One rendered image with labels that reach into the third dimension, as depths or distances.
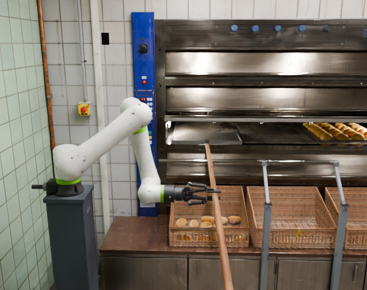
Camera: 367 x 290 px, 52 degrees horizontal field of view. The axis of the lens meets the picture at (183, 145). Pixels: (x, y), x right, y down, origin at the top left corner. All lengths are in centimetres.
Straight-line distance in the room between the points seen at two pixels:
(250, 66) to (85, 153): 152
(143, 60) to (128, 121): 111
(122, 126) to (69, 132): 133
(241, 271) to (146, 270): 65
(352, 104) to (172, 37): 142
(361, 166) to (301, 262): 93
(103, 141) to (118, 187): 136
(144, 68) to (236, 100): 72
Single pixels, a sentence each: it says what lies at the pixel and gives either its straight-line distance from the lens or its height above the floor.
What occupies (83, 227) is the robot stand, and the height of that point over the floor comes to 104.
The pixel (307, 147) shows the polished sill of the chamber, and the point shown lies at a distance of 306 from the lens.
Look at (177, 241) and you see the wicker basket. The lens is 270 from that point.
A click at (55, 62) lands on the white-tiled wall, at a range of 303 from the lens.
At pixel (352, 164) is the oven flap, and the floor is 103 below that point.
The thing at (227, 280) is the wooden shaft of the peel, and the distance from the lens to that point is 136.
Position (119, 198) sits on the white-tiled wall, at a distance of 315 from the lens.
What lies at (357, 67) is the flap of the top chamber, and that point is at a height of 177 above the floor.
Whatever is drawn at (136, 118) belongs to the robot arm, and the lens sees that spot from 178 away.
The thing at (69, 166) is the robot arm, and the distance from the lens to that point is 178.
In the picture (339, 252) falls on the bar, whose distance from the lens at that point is 277.
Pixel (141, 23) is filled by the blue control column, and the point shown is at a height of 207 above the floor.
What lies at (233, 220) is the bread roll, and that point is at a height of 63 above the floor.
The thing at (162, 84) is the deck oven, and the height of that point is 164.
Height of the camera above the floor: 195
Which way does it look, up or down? 15 degrees down
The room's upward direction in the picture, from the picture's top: straight up
